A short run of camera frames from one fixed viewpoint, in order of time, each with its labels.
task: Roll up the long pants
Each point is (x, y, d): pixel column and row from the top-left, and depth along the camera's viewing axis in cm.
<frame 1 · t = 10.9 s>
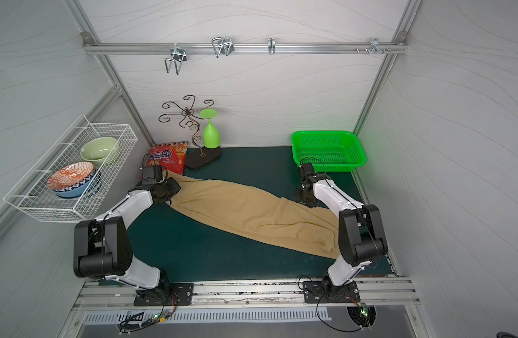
left hand: (176, 187, 93), fingers open
right hand: (301, 198, 92), fingers open
tan long pants: (255, 214, 98), on the table
red snack bag: (170, 156, 113), point 5 cm above the table
dark metal scroll stand: (199, 159, 117), point 2 cm above the table
green plastic goblet: (212, 133, 96), point 25 cm above the table
green plastic basket tray: (329, 151, 121), on the table

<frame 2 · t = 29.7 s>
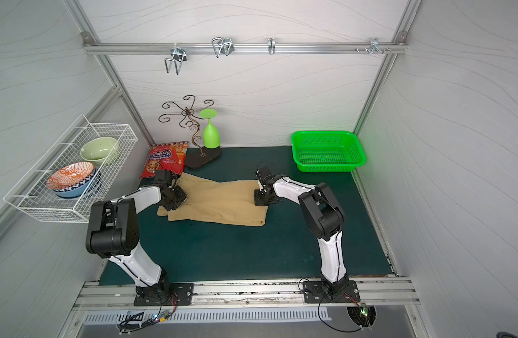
left hand: (184, 198, 97), fingers open
right hand: (259, 201, 98), fingers closed
tan long pants: (228, 201, 97), point 3 cm above the table
the other named things where they were.

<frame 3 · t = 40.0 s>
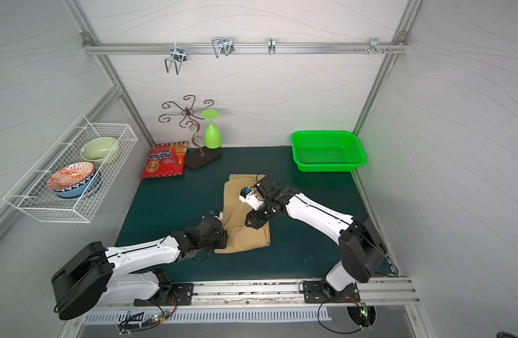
left hand: (228, 238, 85), fingers closed
right hand: (250, 218, 82), fingers open
tan long pants: (241, 236, 84), point 6 cm above the table
the other named things where they were.

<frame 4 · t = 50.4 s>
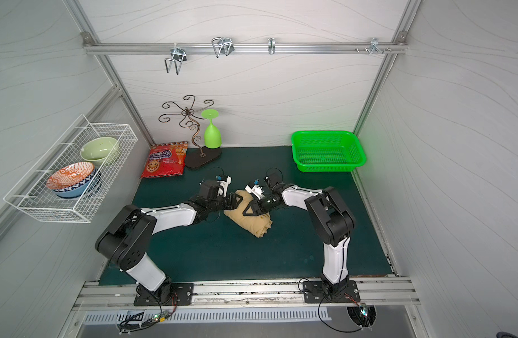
left hand: (239, 198, 91), fingers open
right hand: (247, 213, 91), fingers open
tan long pants: (257, 225, 84), point 9 cm above the table
the other named things where they were.

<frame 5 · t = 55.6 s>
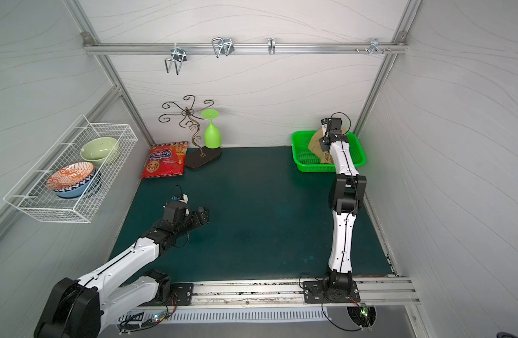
left hand: (200, 214, 86), fingers open
right hand: (334, 137, 102), fingers open
tan long pants: (314, 145, 113), point 9 cm above the table
the other named things where they were.

